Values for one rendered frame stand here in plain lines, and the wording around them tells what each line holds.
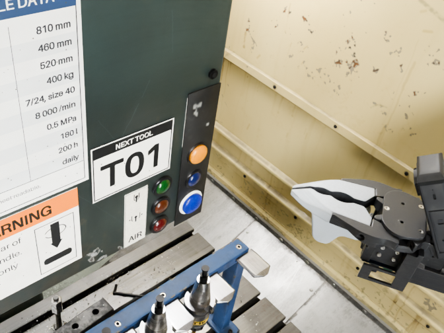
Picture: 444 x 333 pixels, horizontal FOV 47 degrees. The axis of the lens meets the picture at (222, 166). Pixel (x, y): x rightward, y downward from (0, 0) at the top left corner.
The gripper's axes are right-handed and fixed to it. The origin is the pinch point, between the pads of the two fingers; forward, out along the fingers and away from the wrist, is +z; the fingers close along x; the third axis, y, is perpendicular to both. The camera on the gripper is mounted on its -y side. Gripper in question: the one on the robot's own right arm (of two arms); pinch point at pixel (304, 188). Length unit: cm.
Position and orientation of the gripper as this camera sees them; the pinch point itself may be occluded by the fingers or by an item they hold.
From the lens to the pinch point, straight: 57.6
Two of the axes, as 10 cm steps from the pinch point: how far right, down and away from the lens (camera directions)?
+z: -9.4, -3.0, 1.5
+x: 3.0, -5.9, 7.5
